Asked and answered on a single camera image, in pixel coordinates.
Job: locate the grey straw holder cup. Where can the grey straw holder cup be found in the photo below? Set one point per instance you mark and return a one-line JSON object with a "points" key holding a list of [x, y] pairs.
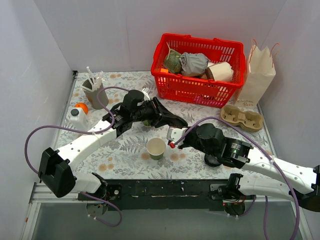
{"points": [[97, 98]]}

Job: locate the cardboard cup carrier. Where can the cardboard cup carrier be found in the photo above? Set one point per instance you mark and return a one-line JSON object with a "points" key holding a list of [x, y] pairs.
{"points": [[247, 120]]}

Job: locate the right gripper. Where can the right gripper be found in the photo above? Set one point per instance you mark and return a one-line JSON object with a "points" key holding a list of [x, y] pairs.
{"points": [[188, 139]]}

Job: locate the beige paper roll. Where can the beige paper roll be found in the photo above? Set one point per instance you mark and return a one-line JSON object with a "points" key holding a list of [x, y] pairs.
{"points": [[219, 72]]}

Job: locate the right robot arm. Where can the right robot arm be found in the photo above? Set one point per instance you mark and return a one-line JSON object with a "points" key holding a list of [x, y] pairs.
{"points": [[284, 180]]}

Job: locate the grey crumpled paper bag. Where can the grey crumpled paper bag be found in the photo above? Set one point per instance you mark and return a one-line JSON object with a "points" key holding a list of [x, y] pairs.
{"points": [[193, 64]]}

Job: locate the beige paper bag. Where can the beige paper bag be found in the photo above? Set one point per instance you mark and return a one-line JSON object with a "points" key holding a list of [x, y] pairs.
{"points": [[259, 73]]}

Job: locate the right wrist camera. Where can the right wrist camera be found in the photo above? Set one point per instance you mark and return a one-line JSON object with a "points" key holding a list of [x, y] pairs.
{"points": [[174, 133]]}

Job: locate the white milk bottle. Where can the white milk bottle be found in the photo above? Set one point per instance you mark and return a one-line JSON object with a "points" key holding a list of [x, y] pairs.
{"points": [[79, 119]]}

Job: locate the stack of green paper cups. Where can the stack of green paper cups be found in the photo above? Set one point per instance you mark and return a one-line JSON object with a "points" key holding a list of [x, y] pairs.
{"points": [[147, 123]]}

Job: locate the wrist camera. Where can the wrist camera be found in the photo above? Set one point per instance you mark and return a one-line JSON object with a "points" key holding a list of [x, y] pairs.
{"points": [[174, 133], [146, 92]]}

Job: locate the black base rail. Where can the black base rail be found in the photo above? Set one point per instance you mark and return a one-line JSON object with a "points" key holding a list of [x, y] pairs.
{"points": [[160, 194]]}

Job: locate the orange fruit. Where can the orange fruit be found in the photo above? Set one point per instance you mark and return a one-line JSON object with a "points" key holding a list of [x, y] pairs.
{"points": [[83, 106]]}

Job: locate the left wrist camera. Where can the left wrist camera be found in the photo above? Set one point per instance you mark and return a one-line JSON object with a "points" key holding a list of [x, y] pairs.
{"points": [[146, 92]]}

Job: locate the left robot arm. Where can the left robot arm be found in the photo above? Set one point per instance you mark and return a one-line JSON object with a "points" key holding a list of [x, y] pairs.
{"points": [[58, 167]]}

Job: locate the spare black cup lid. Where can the spare black cup lid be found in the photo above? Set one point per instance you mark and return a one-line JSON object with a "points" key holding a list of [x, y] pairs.
{"points": [[211, 161]]}

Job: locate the white wrapped straws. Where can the white wrapped straws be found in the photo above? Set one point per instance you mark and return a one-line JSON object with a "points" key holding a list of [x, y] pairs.
{"points": [[95, 80]]}

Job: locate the green netted melon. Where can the green netted melon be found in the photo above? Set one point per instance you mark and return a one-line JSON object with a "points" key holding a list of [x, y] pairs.
{"points": [[172, 62]]}

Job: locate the red plastic shopping basket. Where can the red plastic shopping basket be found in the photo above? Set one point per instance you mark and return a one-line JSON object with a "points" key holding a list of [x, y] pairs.
{"points": [[198, 90]]}

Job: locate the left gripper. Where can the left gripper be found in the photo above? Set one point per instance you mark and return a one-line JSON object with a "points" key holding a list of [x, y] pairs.
{"points": [[155, 111]]}

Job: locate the green paper coffee cup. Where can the green paper coffee cup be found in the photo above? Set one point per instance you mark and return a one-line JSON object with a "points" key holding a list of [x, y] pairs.
{"points": [[156, 148]]}

